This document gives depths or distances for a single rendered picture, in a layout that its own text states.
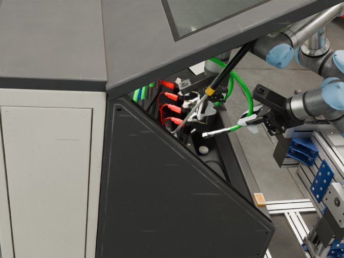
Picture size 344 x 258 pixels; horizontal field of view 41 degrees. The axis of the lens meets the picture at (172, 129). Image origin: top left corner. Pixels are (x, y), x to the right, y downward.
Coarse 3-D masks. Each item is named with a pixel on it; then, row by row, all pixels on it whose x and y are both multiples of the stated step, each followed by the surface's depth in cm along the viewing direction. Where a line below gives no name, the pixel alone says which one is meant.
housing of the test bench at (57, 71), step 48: (48, 0) 134; (96, 0) 139; (0, 48) 109; (48, 48) 113; (96, 48) 116; (0, 96) 104; (48, 96) 106; (96, 96) 108; (0, 144) 112; (48, 144) 114; (96, 144) 117; (0, 192) 122; (48, 192) 125; (96, 192) 127; (0, 240) 134; (48, 240) 137
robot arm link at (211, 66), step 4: (208, 60) 145; (228, 60) 146; (204, 64) 148; (208, 64) 146; (212, 64) 145; (216, 64) 145; (208, 68) 146; (212, 68) 146; (216, 68) 145; (220, 68) 145; (216, 72) 147; (220, 72) 147
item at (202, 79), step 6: (204, 72) 152; (192, 78) 152; (198, 78) 151; (204, 78) 149; (210, 78) 150; (180, 84) 152; (186, 84) 151; (192, 84) 150; (198, 84) 150; (204, 84) 150; (180, 90) 151; (186, 90) 151; (192, 90) 151
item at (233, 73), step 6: (216, 60) 137; (222, 66) 137; (234, 72) 138; (240, 78) 139; (240, 84) 140; (138, 90) 149; (246, 90) 140; (252, 102) 142; (252, 108) 143; (234, 126) 149; (240, 126) 148
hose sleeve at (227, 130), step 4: (224, 128) 151; (228, 128) 150; (208, 132) 153; (212, 132) 152; (216, 132) 152; (220, 132) 151; (224, 132) 151; (228, 132) 150; (208, 136) 153; (212, 136) 153
